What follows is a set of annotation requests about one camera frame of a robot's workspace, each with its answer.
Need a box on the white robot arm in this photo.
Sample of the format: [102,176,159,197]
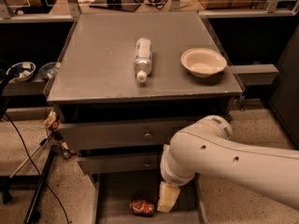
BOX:
[160,116,299,210]

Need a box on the open grey bottom drawer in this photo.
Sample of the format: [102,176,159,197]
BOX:
[93,170,208,224]

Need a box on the grey top drawer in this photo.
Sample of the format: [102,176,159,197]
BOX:
[59,118,197,150]

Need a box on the grey middle drawer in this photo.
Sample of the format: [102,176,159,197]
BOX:
[78,150,162,175]

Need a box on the grey drawer cabinet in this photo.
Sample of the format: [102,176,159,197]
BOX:
[43,10,244,224]

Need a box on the white paper bowl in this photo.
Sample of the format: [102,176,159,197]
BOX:
[180,48,227,77]

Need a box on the snack clutter pile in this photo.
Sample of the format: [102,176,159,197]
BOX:
[42,109,75,160]

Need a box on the grey side shelf block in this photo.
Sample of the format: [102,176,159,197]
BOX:
[232,64,278,86]

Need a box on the clear plastic water bottle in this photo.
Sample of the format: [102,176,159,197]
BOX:
[134,37,152,83]

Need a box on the black metal stand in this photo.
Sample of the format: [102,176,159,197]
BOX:
[0,150,54,224]

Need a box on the dark blue bowl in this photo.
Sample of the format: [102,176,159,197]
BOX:
[38,62,61,80]

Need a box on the white bowl with items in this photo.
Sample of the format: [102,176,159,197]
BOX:
[7,62,36,82]

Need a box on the black monitor base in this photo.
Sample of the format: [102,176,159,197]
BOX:
[89,0,141,12]

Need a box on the black floor cable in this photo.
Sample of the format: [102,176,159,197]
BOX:
[4,112,71,224]

